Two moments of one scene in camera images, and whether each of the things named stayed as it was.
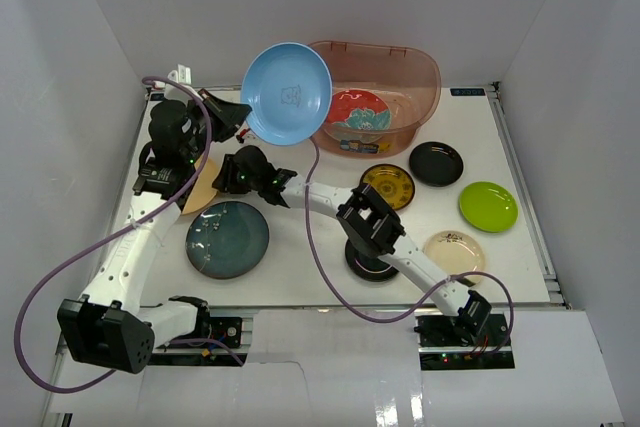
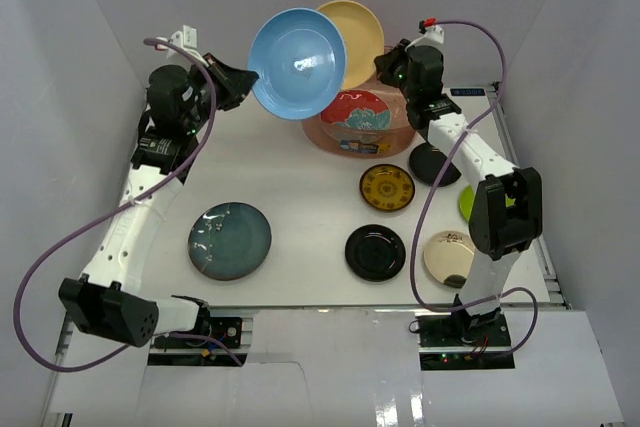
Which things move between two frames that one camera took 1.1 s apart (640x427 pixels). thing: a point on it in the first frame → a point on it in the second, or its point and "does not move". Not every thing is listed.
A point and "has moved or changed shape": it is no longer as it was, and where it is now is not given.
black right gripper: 226,179 → 385,64
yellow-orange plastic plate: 203,191 → 363,39
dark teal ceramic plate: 227,240 does not move
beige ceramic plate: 454,252 does not move
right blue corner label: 467,91 does not move
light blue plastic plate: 288,87 has moved or changed shape
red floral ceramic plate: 358,110 does not move
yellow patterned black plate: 392,181 does not move
